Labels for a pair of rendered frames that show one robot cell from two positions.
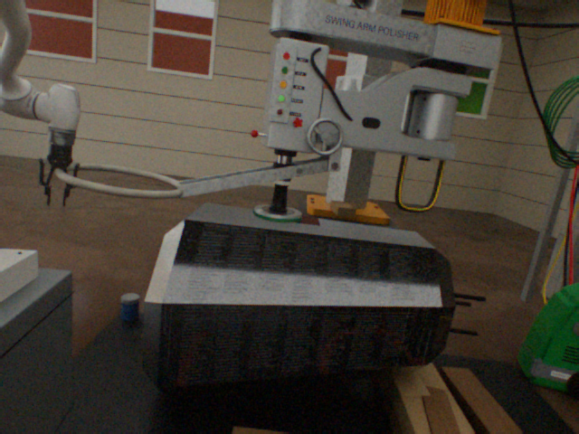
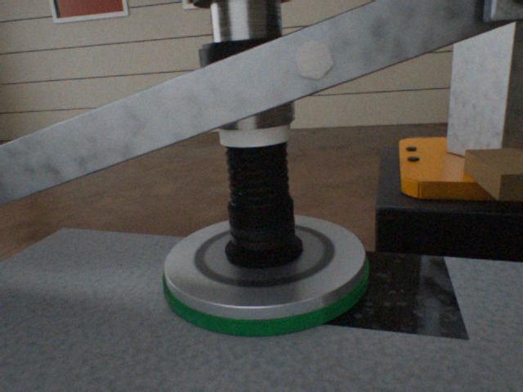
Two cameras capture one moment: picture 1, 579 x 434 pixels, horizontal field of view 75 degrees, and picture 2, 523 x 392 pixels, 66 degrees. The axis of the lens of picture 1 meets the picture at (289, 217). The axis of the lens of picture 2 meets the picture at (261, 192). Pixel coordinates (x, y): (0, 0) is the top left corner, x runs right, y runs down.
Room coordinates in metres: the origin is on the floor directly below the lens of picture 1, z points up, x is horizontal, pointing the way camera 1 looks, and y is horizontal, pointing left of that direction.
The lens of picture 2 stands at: (1.30, -0.07, 1.05)
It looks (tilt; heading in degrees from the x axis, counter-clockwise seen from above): 18 degrees down; 18
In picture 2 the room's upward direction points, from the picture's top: 4 degrees counter-clockwise
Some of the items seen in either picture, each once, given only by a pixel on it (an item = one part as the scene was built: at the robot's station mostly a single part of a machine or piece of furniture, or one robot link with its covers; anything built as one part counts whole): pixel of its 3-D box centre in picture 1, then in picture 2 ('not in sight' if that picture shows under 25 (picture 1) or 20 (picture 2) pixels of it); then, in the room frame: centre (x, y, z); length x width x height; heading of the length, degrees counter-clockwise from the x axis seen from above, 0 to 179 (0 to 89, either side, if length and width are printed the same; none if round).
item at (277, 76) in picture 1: (281, 84); not in sight; (1.55, 0.10, 1.38); 0.08 x 0.03 x 0.28; 103
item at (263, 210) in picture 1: (278, 211); (264, 255); (1.68, 0.05, 0.85); 0.21 x 0.21 x 0.01
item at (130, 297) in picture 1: (129, 306); not in sight; (2.04, 0.86, 0.08); 0.10 x 0.10 x 0.13
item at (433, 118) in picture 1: (431, 117); not in sight; (1.83, -0.59, 1.35); 0.19 x 0.19 x 0.20
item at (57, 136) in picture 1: (61, 136); not in sight; (1.41, 0.87, 1.08); 0.09 x 0.09 x 0.06
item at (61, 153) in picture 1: (60, 155); not in sight; (1.41, 0.88, 1.01); 0.08 x 0.07 x 0.09; 119
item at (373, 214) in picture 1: (345, 207); (502, 161); (2.43, -0.35, 0.76); 0.49 x 0.49 x 0.05; 0
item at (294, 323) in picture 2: (278, 212); (264, 258); (1.68, 0.05, 0.84); 0.22 x 0.22 x 0.04
